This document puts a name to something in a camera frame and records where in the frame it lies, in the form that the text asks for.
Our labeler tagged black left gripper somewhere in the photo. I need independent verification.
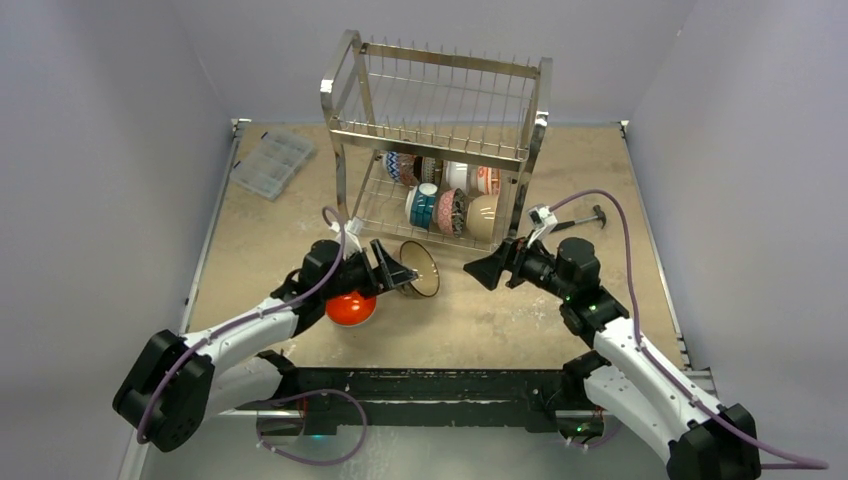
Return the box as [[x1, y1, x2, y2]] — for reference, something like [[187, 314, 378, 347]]
[[321, 240, 415, 302]]

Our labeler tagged tan glossy dark-rimmed bowl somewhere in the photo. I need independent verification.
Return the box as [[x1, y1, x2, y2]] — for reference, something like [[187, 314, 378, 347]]
[[396, 241, 441, 298]]

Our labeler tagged red orange bowl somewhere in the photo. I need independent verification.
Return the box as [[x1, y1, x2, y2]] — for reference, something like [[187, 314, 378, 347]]
[[325, 292, 377, 327]]

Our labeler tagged black white floral bowl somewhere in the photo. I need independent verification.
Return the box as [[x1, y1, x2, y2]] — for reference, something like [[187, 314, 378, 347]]
[[435, 188, 467, 238]]

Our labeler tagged orange floral patterned bowl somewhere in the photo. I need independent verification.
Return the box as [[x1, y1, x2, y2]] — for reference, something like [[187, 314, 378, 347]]
[[475, 166, 501, 195]]

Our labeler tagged stainless steel dish rack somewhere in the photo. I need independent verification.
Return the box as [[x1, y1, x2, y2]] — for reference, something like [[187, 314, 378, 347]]
[[319, 29, 553, 251]]

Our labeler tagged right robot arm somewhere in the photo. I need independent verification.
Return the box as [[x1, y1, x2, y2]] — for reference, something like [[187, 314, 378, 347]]
[[463, 237, 763, 479]]

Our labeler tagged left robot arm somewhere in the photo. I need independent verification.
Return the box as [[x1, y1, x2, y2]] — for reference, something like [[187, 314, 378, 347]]
[[112, 240, 418, 452]]

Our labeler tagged clear plastic organizer box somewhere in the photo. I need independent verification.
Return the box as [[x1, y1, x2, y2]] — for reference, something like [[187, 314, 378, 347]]
[[229, 128, 315, 201]]

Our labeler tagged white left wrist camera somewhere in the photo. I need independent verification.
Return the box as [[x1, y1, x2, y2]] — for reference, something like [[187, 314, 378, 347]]
[[330, 216, 363, 259]]

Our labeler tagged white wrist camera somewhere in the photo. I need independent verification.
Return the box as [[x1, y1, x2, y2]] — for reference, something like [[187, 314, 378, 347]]
[[526, 204, 558, 247], [330, 216, 363, 259]]

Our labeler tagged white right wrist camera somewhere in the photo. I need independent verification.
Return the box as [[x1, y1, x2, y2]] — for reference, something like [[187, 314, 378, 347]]
[[526, 204, 558, 247]]

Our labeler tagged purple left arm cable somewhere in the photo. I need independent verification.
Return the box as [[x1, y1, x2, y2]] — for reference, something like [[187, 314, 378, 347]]
[[135, 206, 348, 446]]

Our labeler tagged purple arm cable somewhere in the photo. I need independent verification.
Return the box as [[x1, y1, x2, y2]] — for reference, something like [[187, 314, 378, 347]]
[[135, 206, 348, 446], [549, 190, 829, 472]]

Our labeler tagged black handled claw hammer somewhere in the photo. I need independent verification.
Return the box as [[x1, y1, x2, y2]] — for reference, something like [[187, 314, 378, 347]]
[[553, 204, 607, 232]]

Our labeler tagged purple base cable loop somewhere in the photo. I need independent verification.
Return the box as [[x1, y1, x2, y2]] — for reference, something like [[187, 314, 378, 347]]
[[255, 388, 370, 467]]

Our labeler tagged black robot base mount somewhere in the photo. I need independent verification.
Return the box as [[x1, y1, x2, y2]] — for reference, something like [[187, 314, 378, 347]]
[[250, 350, 606, 443]]

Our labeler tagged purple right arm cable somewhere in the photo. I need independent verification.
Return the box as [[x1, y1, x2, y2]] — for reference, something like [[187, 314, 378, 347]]
[[549, 190, 829, 472]]

